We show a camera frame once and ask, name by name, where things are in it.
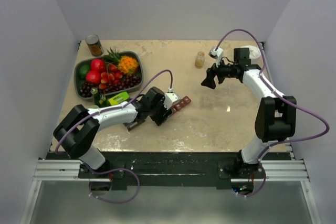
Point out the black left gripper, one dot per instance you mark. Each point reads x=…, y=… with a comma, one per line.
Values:
x=161, y=118

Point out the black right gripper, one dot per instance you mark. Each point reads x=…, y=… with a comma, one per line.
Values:
x=209, y=81

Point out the red weekly pill organizer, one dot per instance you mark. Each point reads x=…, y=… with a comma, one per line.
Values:
x=181, y=104

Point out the clear pill bottle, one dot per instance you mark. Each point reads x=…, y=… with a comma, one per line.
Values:
x=199, y=59

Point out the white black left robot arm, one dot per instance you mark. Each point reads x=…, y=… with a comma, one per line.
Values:
x=76, y=132

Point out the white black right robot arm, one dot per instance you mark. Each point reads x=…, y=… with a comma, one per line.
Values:
x=275, y=120

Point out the black razor stand box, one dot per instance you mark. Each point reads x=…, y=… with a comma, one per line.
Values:
x=131, y=125

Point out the dark red grape bunch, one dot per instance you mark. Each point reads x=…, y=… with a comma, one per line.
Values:
x=126, y=82

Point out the green small box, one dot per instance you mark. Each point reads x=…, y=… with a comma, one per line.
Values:
x=119, y=98

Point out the orange spiky fruit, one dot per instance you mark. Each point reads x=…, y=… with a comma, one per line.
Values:
x=128, y=65

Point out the dark grey fruit tray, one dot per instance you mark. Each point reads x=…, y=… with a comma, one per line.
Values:
x=112, y=57

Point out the strawberry pile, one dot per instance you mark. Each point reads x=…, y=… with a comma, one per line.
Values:
x=112, y=75

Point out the green glass bottle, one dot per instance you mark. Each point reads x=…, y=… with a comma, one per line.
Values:
x=98, y=98

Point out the red apple lower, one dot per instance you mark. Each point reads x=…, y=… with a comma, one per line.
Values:
x=94, y=77

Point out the red apple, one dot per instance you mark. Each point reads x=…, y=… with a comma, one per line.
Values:
x=98, y=65
x=94, y=77

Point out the red apple upper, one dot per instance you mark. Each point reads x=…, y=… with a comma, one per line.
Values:
x=98, y=65

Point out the green lime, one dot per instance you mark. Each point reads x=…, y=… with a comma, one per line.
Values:
x=83, y=70

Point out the tin can yellow label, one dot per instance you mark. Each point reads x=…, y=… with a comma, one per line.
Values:
x=94, y=45

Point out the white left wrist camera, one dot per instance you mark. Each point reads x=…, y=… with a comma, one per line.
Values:
x=171, y=98

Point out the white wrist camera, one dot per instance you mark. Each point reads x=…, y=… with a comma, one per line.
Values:
x=217, y=54
x=171, y=98

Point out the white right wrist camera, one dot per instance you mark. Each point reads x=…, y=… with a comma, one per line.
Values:
x=217, y=54

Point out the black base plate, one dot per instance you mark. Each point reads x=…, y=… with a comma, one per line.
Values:
x=164, y=169

